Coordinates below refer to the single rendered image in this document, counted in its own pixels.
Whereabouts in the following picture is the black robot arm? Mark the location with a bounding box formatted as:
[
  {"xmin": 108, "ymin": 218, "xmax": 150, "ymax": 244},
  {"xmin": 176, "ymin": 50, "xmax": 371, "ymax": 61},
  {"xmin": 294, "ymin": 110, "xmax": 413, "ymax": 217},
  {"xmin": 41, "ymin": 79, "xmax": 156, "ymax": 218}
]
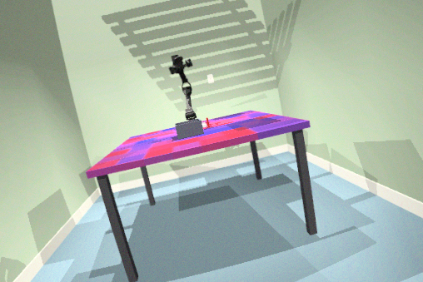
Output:
[{"xmin": 172, "ymin": 55, "xmax": 197, "ymax": 121}]

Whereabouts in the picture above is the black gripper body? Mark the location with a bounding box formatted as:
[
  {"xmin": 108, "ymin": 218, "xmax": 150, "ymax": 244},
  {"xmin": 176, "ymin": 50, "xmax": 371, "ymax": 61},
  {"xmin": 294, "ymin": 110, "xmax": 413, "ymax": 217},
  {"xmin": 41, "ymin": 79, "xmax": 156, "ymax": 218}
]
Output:
[{"xmin": 168, "ymin": 59, "xmax": 192, "ymax": 74}]

